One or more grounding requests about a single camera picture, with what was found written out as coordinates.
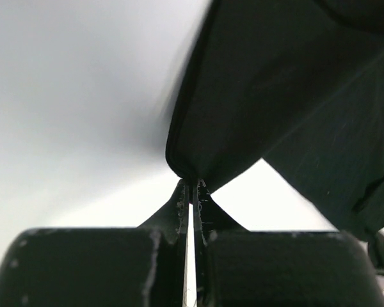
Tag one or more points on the black t-shirt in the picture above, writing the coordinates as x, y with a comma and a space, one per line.
299, 84

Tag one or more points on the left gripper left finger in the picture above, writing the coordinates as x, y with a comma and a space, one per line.
142, 266

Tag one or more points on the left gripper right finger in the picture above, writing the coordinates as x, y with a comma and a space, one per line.
237, 267

